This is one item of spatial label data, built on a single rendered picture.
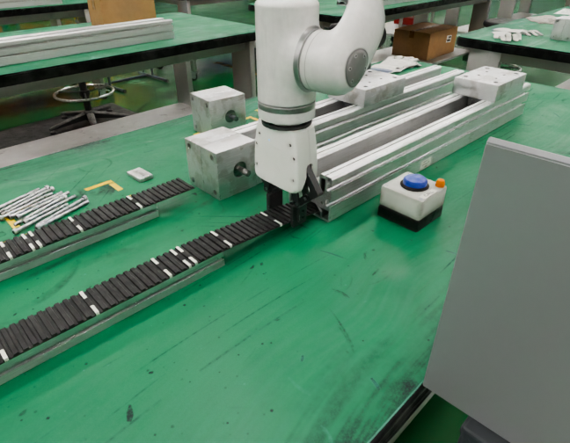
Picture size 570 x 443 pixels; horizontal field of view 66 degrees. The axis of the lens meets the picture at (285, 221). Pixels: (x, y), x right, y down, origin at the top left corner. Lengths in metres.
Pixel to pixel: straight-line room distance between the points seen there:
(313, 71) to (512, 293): 0.34
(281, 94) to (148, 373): 0.39
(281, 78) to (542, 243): 0.38
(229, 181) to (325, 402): 0.46
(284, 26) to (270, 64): 0.05
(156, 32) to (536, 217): 2.13
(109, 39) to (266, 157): 1.62
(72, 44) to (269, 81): 1.60
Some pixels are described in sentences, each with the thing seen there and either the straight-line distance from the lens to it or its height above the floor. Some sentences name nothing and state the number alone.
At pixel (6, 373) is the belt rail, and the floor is 0.79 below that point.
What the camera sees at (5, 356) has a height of 0.81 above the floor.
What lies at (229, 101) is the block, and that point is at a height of 0.86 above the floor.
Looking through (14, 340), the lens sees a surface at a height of 0.81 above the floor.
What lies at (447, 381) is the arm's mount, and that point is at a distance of 0.51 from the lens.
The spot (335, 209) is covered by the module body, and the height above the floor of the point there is 0.80.
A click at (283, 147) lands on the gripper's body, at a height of 0.93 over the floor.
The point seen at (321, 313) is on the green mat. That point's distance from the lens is 0.59.
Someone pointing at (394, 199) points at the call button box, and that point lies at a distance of 0.76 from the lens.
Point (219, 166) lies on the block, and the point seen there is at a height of 0.85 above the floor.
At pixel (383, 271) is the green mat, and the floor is 0.78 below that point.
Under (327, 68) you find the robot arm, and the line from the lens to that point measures 0.56.
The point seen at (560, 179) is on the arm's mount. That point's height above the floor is 1.05.
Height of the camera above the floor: 1.19
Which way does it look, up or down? 33 degrees down
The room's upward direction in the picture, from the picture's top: straight up
